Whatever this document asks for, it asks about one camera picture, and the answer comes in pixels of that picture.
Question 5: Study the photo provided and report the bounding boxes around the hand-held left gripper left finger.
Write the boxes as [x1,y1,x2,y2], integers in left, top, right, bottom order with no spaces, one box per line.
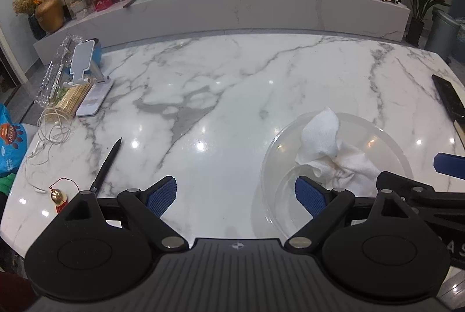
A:
[65,176,189,250]

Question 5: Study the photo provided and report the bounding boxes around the white cloth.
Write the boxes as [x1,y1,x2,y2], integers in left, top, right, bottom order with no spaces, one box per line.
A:
[295,107,380,197]

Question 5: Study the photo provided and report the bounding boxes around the white wired earphones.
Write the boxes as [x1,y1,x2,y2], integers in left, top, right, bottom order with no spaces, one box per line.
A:
[24,108,75,194]

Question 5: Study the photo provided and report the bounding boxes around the blue cylinder container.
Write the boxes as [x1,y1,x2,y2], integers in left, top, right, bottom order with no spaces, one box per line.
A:
[92,39,104,68]

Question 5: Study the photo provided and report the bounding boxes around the pack of bamboo sticks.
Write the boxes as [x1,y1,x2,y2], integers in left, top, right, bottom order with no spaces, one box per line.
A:
[54,83,94,116]

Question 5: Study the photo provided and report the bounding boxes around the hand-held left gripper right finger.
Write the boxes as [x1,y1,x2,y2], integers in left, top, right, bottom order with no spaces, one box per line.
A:
[284,177,418,249]

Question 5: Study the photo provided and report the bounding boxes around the black pen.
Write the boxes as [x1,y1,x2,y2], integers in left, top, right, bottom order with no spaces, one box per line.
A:
[89,138,123,195]

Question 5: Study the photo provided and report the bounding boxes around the green cloth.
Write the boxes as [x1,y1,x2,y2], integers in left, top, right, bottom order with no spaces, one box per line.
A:
[0,176,16,197]

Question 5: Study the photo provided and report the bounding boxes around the grey trash bin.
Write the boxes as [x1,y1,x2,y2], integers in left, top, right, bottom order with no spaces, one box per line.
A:
[425,9,465,63]

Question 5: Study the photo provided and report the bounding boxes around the clear plastic wrapper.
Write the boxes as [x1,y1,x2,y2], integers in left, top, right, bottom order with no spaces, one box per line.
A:
[34,34,86,108]

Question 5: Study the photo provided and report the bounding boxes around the white folding phone stand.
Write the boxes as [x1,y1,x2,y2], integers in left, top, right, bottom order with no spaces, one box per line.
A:
[62,38,114,117]

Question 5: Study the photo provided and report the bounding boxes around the gold vase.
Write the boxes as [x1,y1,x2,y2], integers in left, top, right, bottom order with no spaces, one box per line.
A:
[35,0,65,33]

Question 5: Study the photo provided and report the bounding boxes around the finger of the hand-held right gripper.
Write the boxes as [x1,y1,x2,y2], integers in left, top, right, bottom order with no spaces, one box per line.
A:
[377,171,465,219]
[433,152,465,176]

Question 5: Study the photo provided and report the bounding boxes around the potted green plant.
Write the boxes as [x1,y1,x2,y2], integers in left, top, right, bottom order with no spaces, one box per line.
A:
[395,0,455,46]

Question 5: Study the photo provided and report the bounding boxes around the dark blue vase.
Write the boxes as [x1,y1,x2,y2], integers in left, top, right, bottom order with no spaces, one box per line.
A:
[28,14,47,41]

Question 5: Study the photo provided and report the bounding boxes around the blue snack bag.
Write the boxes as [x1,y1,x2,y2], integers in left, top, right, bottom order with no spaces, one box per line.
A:
[0,104,27,178]

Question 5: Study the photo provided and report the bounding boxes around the gold bell charm red string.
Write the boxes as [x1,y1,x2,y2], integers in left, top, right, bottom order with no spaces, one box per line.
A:
[48,178,80,214]

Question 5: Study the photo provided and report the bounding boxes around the clear plastic bowl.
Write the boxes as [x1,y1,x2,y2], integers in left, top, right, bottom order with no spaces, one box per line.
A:
[251,112,415,241]

